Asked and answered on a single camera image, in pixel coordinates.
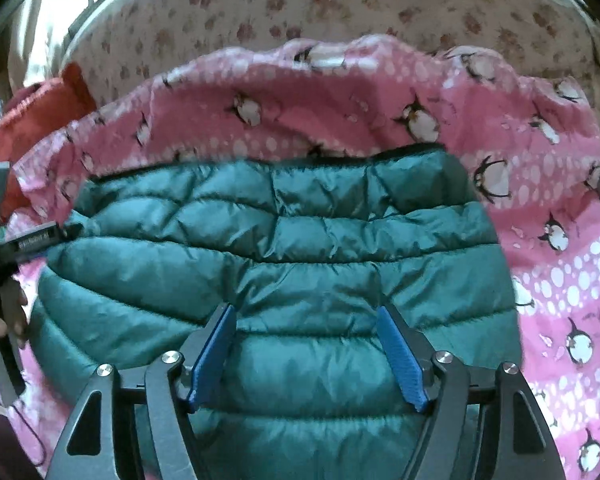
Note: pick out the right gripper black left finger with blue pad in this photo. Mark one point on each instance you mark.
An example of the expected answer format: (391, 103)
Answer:
(118, 409)

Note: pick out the pink penguin print blanket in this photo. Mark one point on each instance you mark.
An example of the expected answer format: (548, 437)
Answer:
(530, 147)

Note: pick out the red ruffled cushion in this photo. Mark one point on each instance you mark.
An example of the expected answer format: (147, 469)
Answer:
(39, 110)

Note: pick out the beige floral bed sheet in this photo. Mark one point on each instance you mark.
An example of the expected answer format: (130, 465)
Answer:
(124, 42)

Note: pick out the teal quilted puffer jacket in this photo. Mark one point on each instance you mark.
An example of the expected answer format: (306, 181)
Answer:
(307, 252)

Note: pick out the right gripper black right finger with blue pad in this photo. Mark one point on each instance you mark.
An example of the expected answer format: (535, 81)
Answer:
(512, 441)

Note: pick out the person's left hand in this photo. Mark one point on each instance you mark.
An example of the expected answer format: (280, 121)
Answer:
(13, 320)

